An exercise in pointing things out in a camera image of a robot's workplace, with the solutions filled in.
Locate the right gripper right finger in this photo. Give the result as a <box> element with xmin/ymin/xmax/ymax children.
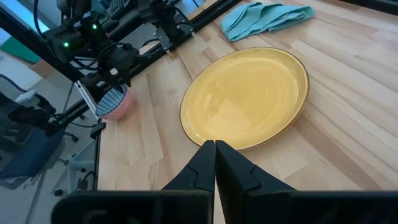
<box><xmin>215</xmin><ymin>139</ymin><xmax>296</xmax><ymax>200</ymax></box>

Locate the red patterned bowl blue inside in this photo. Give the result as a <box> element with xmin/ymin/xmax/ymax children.
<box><xmin>95</xmin><ymin>84</ymin><xmax>134</xmax><ymax>121</ymax></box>

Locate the teal cloth napkin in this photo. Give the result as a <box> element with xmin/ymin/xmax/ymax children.
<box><xmin>220</xmin><ymin>1</ymin><xmax>315</xmax><ymax>42</ymax></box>

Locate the yellow ceramic plate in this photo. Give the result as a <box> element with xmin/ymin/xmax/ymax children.
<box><xmin>179</xmin><ymin>46</ymin><xmax>310</xmax><ymax>152</ymax></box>

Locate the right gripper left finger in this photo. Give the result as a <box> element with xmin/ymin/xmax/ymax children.
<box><xmin>161</xmin><ymin>139</ymin><xmax>216</xmax><ymax>192</ymax></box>

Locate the blue office chair black armrest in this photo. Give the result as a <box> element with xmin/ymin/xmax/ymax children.
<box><xmin>0</xmin><ymin>73</ymin><xmax>80</xmax><ymax>191</ymax></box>

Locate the green board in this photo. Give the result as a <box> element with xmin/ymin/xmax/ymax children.
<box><xmin>0</xmin><ymin>36</ymin><xmax>42</xmax><ymax>65</ymax></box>

